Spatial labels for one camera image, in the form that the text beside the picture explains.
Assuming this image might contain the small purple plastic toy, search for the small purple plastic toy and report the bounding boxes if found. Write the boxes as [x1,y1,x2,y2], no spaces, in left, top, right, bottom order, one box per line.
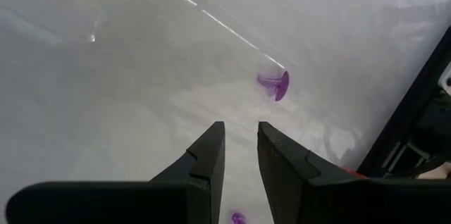
[257,70,290,103]
[230,211,247,224]

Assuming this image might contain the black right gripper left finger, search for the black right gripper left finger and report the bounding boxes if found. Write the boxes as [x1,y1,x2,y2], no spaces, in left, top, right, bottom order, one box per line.
[5,121,226,224]

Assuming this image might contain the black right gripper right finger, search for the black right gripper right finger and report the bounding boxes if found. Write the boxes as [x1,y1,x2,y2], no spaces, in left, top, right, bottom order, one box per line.
[257,121,451,224]

